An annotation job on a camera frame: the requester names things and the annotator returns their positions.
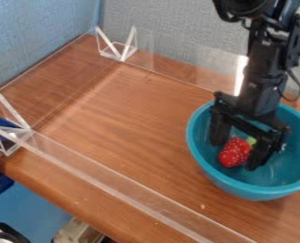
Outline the clear acrylic barrier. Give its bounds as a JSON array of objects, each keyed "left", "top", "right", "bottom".
[{"left": 0, "top": 26, "right": 300, "bottom": 243}]

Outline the red toy strawberry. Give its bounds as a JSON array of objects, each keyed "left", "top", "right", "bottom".
[{"left": 219, "top": 137, "right": 257, "bottom": 168}]

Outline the black and white object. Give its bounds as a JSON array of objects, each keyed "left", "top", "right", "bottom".
[{"left": 0, "top": 222, "right": 31, "bottom": 243}]

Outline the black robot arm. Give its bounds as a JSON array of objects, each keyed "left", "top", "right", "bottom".
[{"left": 211, "top": 0, "right": 300, "bottom": 171}]

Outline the black cable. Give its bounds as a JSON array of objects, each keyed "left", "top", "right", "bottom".
[{"left": 279, "top": 69, "right": 300, "bottom": 103}]

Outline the blue plastic bowl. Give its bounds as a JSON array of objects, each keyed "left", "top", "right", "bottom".
[{"left": 186, "top": 96, "right": 300, "bottom": 201}]

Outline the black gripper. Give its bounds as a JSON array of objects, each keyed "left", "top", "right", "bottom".
[{"left": 211, "top": 72, "right": 289, "bottom": 171}]

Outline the beige object under table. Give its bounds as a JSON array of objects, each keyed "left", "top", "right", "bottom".
[{"left": 53, "top": 217, "right": 105, "bottom": 243}]

